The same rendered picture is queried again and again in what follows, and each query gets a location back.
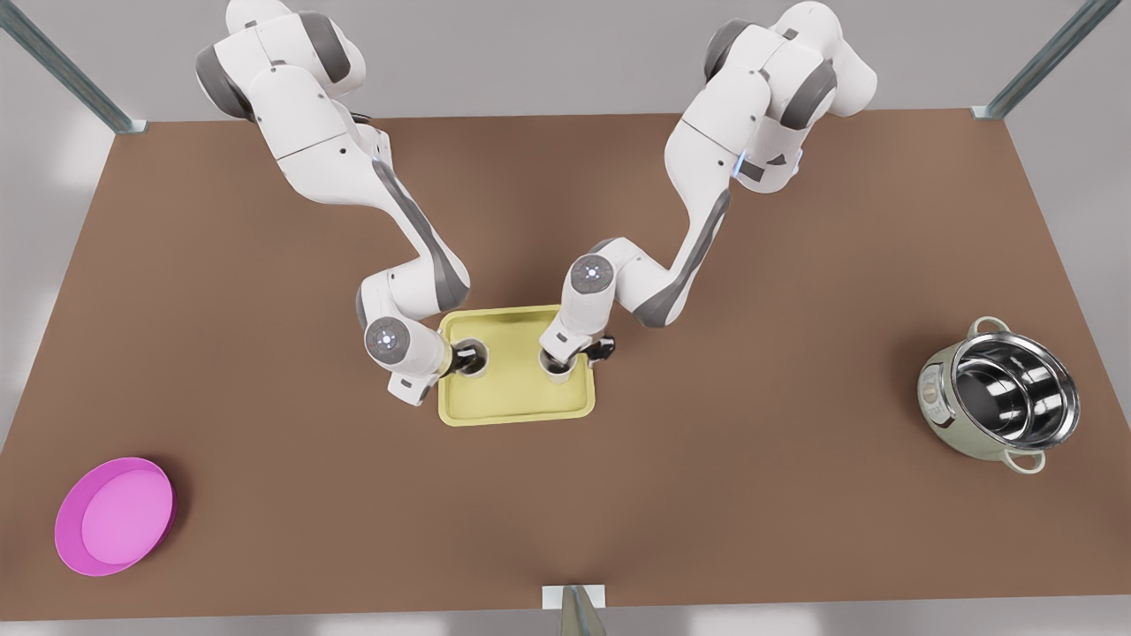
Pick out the yellow rectangular tray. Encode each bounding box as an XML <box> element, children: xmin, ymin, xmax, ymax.
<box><xmin>438</xmin><ymin>305</ymin><xmax>596</xmax><ymax>428</ymax></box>

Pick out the pink round bowl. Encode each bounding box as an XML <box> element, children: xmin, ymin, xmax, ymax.
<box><xmin>55</xmin><ymin>457</ymin><xmax>178</xmax><ymax>578</ymax></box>

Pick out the pale green steel pot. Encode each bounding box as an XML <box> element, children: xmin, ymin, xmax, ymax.
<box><xmin>918</xmin><ymin>316</ymin><xmax>1081</xmax><ymax>475</ymax></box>

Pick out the silver frame post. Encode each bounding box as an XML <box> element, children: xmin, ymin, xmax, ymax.
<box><xmin>0</xmin><ymin>0</ymin><xmax>148</xmax><ymax>134</ymax></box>
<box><xmin>971</xmin><ymin>0</ymin><xmax>1125</xmax><ymax>120</ymax></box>
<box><xmin>542</xmin><ymin>584</ymin><xmax>608</xmax><ymax>636</ymax></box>

